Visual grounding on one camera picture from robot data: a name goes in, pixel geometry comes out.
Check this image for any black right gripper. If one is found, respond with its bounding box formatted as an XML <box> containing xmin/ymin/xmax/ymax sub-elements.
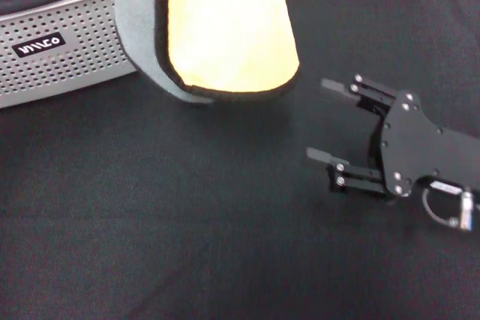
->
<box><xmin>305</xmin><ymin>73</ymin><xmax>480</xmax><ymax>198</ymax></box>

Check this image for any black tablecloth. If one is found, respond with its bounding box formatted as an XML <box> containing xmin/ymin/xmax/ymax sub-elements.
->
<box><xmin>0</xmin><ymin>0</ymin><xmax>480</xmax><ymax>320</ymax></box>

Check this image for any grey cable with metal plug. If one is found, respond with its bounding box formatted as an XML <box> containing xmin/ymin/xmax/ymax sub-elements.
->
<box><xmin>421</xmin><ymin>184</ymin><xmax>480</xmax><ymax>232</ymax></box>

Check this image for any grey perforated storage box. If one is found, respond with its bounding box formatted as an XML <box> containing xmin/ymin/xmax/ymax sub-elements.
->
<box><xmin>0</xmin><ymin>0</ymin><xmax>137</xmax><ymax>109</ymax></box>

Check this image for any yellow towel with dark trim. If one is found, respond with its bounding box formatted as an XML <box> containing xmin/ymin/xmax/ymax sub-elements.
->
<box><xmin>112</xmin><ymin>0</ymin><xmax>302</xmax><ymax>105</ymax></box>

